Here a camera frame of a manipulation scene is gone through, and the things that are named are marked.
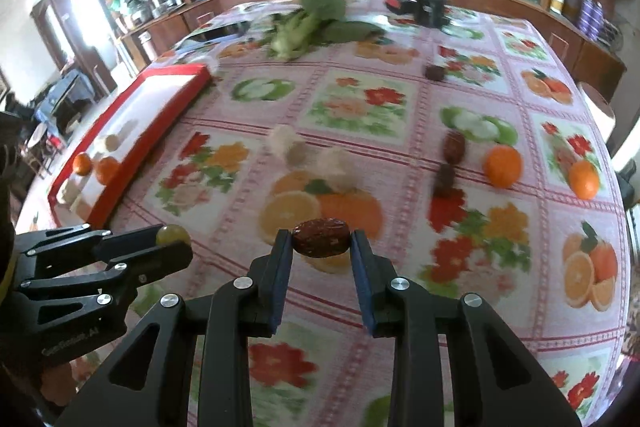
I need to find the large orange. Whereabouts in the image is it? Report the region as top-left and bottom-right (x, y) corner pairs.
(95, 157), (122, 186)

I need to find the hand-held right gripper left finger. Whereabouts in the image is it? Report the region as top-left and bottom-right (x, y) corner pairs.
(55, 229), (295, 427)

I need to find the peeled banana piece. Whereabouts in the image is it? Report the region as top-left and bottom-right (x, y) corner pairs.
(97, 132), (126, 154)
(62, 189), (93, 218)
(320, 147), (358, 188)
(267, 124), (298, 155)

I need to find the green grape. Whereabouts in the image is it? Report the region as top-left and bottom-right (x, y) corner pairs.
(156, 223), (192, 249)

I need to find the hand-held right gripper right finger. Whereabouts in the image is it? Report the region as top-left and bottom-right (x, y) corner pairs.
(350, 229), (583, 427)

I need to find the broccoli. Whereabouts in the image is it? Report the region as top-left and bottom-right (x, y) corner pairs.
(299, 0), (347, 20)

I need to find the dark green leaf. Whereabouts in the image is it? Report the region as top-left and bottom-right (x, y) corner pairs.
(320, 21), (383, 45)

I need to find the purple spray can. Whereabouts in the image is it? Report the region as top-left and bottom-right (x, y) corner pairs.
(579, 0), (596, 35)
(590, 0), (607, 40)

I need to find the black tablet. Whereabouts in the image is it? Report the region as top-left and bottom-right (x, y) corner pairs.
(192, 21), (251, 46)

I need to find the pale green leafy vegetable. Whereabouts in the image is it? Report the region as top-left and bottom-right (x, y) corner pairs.
(267, 9), (326, 62)

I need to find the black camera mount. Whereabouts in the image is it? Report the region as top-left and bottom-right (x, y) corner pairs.
(407, 0), (451, 28)

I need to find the floral plastic tablecloth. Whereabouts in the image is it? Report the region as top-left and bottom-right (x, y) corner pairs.
(15, 0), (633, 427)

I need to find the red rimmed white tray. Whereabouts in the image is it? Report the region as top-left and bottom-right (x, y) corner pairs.
(47, 63), (212, 230)

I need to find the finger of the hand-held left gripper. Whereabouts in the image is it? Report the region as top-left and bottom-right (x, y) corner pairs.
(12, 227), (162, 261)
(19, 246), (194, 326)

